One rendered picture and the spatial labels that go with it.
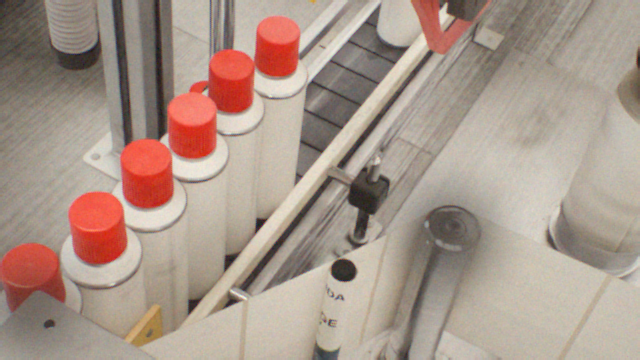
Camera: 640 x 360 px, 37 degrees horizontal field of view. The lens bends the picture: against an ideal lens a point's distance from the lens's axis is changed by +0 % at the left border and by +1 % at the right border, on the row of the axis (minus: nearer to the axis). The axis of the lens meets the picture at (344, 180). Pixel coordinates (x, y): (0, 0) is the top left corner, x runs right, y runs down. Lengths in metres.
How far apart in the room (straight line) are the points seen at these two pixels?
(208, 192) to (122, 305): 0.10
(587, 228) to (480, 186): 0.12
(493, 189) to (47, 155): 0.43
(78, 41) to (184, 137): 0.10
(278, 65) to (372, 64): 0.30
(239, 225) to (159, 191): 0.17
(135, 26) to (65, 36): 0.15
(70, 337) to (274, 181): 0.36
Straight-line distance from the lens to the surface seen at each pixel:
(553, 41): 1.16
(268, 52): 0.70
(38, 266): 0.57
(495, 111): 0.98
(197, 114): 0.64
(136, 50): 0.82
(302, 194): 0.82
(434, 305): 0.67
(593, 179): 0.81
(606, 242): 0.84
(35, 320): 0.48
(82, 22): 0.66
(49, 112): 1.01
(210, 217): 0.70
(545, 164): 0.95
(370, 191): 0.82
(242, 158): 0.72
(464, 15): 0.66
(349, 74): 0.98
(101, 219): 0.59
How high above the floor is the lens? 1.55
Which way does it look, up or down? 50 degrees down
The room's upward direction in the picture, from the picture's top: 11 degrees clockwise
